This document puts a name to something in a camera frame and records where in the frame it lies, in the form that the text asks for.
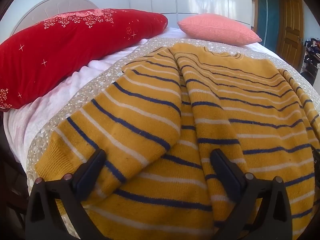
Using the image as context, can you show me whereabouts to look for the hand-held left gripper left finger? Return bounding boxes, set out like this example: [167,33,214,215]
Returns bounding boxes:
[25,149,110,240]

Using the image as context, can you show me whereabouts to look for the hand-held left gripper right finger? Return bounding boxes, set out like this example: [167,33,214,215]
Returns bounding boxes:
[210,148,293,240]

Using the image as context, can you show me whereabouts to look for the yellow striped knit sweater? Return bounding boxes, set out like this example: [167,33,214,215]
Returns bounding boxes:
[34,42,320,240]

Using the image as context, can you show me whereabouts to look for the white fleece bed sheet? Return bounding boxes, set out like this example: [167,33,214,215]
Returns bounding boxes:
[4,26,273,170]

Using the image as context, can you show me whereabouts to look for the beige spotted blanket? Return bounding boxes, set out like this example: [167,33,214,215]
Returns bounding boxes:
[26,37,320,240]

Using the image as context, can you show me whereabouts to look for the red velvet pillow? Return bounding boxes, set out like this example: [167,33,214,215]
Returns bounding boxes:
[0,8,168,110]

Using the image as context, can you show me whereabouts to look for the pink ribbed pillow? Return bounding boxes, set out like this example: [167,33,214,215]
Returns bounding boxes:
[177,13,262,46]

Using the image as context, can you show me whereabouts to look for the cluttered shelf unit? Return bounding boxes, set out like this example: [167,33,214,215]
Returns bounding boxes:
[304,37,320,64]

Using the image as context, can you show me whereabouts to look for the wooden door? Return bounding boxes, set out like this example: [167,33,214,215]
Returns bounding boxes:
[277,0,304,67]

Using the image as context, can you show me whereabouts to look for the teal glass door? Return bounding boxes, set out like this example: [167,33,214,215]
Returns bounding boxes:
[256,0,280,53]

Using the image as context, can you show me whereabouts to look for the white bed headboard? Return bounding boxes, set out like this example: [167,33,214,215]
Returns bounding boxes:
[10,0,100,37]

